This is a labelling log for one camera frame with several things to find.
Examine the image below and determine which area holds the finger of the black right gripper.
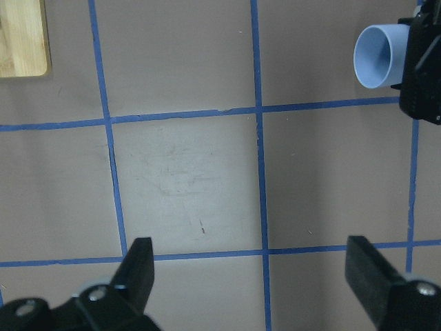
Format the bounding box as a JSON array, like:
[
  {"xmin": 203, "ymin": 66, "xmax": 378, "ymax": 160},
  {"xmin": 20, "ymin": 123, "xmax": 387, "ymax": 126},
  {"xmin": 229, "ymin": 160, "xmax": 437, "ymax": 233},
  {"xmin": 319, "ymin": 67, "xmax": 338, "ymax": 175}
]
[{"xmin": 399, "ymin": 15, "xmax": 440, "ymax": 125}]

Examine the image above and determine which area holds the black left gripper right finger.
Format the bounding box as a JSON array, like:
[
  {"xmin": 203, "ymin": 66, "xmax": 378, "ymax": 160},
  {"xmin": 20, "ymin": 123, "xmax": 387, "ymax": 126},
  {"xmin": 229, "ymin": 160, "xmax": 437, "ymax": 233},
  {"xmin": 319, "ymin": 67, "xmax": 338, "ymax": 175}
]
[{"xmin": 345, "ymin": 236, "xmax": 407, "ymax": 328}]

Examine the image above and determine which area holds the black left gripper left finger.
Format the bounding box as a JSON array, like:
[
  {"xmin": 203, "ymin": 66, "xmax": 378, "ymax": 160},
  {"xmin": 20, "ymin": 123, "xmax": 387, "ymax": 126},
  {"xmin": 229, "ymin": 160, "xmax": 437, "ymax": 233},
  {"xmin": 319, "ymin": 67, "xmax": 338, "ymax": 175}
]
[{"xmin": 110, "ymin": 237, "xmax": 154, "ymax": 314}]

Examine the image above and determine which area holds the light blue plastic cup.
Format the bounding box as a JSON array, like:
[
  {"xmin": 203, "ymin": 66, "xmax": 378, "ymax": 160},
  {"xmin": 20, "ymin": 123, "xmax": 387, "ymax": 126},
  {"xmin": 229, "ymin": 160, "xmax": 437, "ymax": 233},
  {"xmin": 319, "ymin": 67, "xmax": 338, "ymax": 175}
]
[{"xmin": 353, "ymin": 24, "xmax": 410, "ymax": 89}]

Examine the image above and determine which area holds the wooden cup rack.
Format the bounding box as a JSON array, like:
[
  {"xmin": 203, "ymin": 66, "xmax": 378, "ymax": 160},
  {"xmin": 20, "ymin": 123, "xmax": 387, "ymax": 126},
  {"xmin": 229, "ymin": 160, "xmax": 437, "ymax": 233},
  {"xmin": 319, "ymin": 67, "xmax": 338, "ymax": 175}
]
[{"xmin": 1, "ymin": 1, "xmax": 51, "ymax": 79}]

